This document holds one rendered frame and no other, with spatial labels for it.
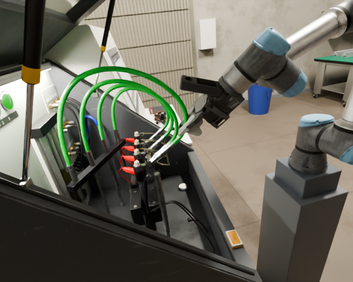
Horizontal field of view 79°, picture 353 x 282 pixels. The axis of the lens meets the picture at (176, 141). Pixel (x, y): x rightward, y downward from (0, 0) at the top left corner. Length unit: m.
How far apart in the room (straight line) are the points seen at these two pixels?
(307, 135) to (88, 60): 0.92
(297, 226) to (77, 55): 1.16
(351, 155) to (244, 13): 3.85
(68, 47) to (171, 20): 3.09
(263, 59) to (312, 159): 0.59
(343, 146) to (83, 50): 1.01
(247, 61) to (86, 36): 0.64
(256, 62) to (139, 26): 3.40
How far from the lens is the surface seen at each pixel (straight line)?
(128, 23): 3.86
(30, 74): 0.31
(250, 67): 0.56
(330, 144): 0.95
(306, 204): 1.07
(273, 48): 0.56
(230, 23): 4.39
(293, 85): 0.64
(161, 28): 3.93
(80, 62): 0.99
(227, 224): 0.72
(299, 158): 1.06
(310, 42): 0.83
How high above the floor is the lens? 1.49
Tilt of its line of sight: 27 degrees down
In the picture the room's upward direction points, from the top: 7 degrees counter-clockwise
